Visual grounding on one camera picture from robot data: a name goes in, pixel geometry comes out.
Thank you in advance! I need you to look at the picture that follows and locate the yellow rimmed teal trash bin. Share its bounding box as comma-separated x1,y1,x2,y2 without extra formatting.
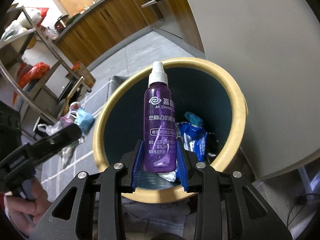
93,57,247,203

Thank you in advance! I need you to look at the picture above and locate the purple spray bottle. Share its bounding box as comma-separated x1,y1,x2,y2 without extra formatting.
143,61,176,173

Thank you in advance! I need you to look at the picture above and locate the white round table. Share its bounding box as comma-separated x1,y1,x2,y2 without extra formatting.
188,0,319,179

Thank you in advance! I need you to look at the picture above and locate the dark rice cooker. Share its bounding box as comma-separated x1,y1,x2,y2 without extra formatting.
54,14,69,34

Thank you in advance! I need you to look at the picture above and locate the clear plastic bag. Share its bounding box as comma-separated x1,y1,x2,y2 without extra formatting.
37,121,65,136

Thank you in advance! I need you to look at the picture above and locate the grey checked floor mat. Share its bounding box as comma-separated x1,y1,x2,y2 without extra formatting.
41,74,128,202

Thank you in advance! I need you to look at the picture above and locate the red plastic bag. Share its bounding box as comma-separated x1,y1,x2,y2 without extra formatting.
16,62,50,88

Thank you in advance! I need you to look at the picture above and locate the silver blue foil snack bag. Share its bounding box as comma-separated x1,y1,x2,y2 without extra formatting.
176,122,207,161

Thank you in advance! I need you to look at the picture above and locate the blue face mask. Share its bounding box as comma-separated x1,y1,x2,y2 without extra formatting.
74,108,95,134

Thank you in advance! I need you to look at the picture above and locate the metal shelving rack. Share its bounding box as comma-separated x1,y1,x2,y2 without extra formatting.
1,7,93,139

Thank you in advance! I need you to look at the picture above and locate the wooden kitchen cabinet counter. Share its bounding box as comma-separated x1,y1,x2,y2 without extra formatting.
55,0,158,67

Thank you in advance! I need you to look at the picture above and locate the person's left hand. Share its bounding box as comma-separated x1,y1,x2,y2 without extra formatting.
4,178,52,239

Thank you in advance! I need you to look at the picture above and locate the wooden handled broom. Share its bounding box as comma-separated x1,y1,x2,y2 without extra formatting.
59,76,84,116

